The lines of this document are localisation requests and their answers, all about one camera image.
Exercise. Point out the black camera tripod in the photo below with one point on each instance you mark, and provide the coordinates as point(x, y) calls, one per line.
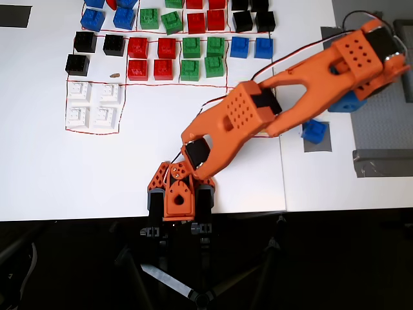
point(201, 299)

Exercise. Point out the black grey table clamp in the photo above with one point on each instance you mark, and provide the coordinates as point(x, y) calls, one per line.
point(156, 206)
point(205, 203)

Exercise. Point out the black tape rectangle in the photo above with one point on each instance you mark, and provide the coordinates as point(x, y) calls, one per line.
point(14, 16)

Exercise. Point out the dark office chair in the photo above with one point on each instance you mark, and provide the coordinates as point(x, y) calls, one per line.
point(32, 258)

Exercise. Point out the dark grey L-shaped brick wall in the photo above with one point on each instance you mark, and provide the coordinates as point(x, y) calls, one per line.
point(408, 24)

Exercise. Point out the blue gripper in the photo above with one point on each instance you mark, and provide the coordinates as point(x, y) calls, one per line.
point(362, 92)

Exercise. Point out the white lego block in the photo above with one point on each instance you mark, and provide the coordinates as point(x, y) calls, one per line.
point(110, 93)
point(76, 117)
point(104, 117)
point(77, 92)

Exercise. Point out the orange robot base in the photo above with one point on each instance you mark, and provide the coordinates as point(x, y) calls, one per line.
point(179, 201)

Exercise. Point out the smooth grey tape strip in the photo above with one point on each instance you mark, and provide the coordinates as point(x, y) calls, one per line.
point(330, 34)

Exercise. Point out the small brown crumb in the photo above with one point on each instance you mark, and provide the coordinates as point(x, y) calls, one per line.
point(114, 75)

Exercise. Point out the blue lego block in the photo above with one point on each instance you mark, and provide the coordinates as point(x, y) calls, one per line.
point(127, 3)
point(93, 19)
point(240, 47)
point(314, 130)
point(124, 17)
point(264, 47)
point(94, 2)

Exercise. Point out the black lego block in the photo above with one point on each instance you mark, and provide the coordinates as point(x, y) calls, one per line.
point(240, 4)
point(77, 64)
point(265, 21)
point(242, 21)
point(85, 42)
point(114, 45)
point(259, 4)

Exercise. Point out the long dark grey brick wall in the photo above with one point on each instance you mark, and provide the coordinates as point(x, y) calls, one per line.
point(408, 92)

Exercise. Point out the tiny dark grey brick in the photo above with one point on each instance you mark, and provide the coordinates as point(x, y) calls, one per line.
point(377, 14)

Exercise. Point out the green lego block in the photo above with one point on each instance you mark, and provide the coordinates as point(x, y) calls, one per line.
point(149, 18)
point(214, 66)
point(189, 70)
point(191, 47)
point(172, 22)
point(215, 46)
point(174, 3)

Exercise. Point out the small red object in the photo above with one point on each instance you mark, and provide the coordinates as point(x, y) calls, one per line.
point(111, 3)

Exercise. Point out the red lego block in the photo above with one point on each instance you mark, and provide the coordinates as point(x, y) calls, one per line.
point(138, 69)
point(194, 3)
point(163, 68)
point(217, 3)
point(138, 47)
point(166, 47)
point(196, 22)
point(215, 19)

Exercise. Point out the grey tape square marker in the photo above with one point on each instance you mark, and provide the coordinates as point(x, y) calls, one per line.
point(322, 147)

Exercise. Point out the grey lego baseplate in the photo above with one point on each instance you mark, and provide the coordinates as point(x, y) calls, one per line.
point(380, 129)

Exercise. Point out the wrinkled grey tape strip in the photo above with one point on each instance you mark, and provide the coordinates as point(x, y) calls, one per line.
point(384, 163)

